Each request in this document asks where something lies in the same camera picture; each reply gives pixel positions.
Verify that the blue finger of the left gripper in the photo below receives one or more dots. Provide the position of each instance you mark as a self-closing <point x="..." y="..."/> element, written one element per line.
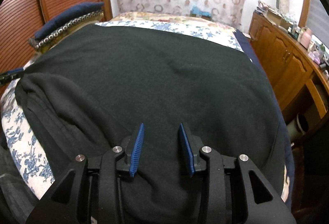
<point x="12" y="74"/>

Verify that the black printed t-shirt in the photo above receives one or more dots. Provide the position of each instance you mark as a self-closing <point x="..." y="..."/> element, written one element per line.
<point x="90" y="91"/>

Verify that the blue item in box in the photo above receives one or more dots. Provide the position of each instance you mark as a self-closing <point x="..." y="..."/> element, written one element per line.
<point x="198" y="13"/>

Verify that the wooden sideboard cabinet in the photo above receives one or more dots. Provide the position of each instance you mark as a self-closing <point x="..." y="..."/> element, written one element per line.
<point x="300" y="87"/>

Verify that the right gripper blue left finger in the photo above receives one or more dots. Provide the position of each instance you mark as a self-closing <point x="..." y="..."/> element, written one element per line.
<point x="134" y="149"/>

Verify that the blue floral white quilt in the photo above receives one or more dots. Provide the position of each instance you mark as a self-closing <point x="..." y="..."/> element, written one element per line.
<point x="27" y="153"/>

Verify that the dark patterned folded garment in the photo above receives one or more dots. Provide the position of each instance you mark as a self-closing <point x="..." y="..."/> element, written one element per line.
<point x="60" y="27"/>

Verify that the navy folded garment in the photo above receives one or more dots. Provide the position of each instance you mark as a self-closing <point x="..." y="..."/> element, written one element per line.
<point x="69" y="17"/>

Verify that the floral pink bedspread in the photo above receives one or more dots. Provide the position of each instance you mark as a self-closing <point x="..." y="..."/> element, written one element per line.
<point x="170" y="18"/>

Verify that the cardboard box on sideboard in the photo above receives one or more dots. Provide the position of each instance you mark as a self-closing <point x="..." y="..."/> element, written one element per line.
<point x="277" y="19"/>

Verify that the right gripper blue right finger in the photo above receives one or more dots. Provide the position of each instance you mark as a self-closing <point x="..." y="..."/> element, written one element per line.
<point x="189" y="150"/>

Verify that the pink thermos bottle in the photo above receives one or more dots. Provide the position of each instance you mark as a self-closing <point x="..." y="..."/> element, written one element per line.
<point x="305" y="38"/>

